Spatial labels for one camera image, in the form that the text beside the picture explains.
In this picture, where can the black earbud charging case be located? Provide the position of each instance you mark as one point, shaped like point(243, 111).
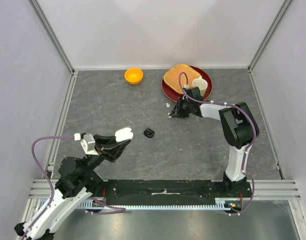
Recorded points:
point(149, 133)

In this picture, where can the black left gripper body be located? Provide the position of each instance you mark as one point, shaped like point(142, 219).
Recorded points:
point(111, 154)

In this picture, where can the woven bamboo tray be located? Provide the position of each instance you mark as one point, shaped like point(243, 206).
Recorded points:
point(171, 77)

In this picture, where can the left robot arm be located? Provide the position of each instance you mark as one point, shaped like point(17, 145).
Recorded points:
point(78, 181)

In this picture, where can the white earbud charging case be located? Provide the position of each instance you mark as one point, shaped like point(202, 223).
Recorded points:
point(123, 134)

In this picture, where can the light blue cable duct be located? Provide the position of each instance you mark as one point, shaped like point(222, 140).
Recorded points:
point(219, 205)

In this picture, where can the orange plastic bowl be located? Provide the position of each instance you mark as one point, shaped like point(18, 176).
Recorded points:
point(133, 76)

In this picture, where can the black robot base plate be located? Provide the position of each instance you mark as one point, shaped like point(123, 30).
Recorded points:
point(166, 193)

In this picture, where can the pale green cup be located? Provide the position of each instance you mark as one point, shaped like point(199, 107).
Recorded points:
point(201, 84)

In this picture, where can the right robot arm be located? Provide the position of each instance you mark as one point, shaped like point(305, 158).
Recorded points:
point(238, 125)

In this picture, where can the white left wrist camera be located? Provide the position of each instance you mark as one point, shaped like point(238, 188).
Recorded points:
point(88, 144)

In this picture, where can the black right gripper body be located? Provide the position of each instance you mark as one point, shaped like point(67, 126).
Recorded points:
point(183, 108)

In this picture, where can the dark red round tray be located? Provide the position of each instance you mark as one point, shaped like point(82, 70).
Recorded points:
point(172, 95)

